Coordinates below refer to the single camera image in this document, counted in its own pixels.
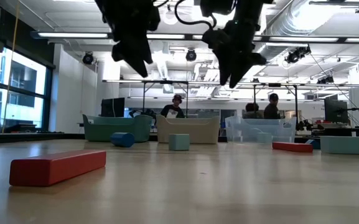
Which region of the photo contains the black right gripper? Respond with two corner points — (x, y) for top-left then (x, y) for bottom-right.
(202, 18), (267, 89)

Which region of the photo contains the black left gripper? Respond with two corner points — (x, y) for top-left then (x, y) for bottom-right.
(95, 0), (155, 78)

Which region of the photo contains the teal cube block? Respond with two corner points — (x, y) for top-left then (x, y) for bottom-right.
(169, 133), (190, 151)
(257, 132), (273, 144)

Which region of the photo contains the blue cylinder block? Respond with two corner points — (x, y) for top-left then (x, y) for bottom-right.
(110, 132), (136, 148)

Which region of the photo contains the teal rectangular block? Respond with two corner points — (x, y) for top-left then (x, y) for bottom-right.
(320, 136), (359, 156)

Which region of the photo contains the long red block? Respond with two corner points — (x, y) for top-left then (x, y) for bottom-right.
(9, 149), (107, 188)

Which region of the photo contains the person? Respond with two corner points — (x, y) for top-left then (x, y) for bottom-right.
(263, 92), (282, 120)
(243, 102), (264, 119)
(160, 94), (186, 119)

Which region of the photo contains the black computer monitor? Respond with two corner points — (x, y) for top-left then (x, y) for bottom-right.
(324, 98), (350, 124)
(101, 97), (126, 118)

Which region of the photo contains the clear plastic bin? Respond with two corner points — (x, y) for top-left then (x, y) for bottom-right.
(225, 116), (297, 144)

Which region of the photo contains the beige plastic bin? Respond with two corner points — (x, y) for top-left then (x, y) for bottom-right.
(156, 114), (221, 144)

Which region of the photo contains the green plastic bin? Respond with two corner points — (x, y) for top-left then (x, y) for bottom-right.
(83, 114), (153, 143)

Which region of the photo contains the small blue wedge block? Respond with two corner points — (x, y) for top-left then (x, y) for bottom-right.
(305, 139), (322, 150)

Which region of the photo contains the large black-framed window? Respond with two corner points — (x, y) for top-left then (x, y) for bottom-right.
(0, 46), (55, 133)

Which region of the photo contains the black cluttered desk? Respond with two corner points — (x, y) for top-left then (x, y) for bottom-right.
(297, 123), (359, 138)

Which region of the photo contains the black metal frame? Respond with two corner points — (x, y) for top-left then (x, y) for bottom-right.
(253, 82), (299, 125)
(141, 80), (190, 118)

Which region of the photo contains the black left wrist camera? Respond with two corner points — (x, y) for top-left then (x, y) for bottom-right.
(147, 4), (162, 32)

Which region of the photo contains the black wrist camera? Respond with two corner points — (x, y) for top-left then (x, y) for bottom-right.
(200, 0), (236, 17)
(147, 4), (162, 32)

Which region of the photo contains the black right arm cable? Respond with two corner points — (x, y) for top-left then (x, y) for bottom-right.
(174, 0), (218, 30)

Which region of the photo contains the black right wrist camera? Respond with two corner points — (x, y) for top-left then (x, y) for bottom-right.
(200, 0), (236, 17)

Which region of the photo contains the black ceiling camera cluster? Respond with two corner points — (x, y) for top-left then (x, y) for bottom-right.
(317, 75), (335, 85)
(284, 45), (312, 65)

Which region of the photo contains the silver ventilation duct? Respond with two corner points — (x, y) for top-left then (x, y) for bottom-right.
(259, 0), (342, 65)

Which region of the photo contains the black ceiling light rail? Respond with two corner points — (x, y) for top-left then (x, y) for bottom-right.
(31, 30), (359, 44)

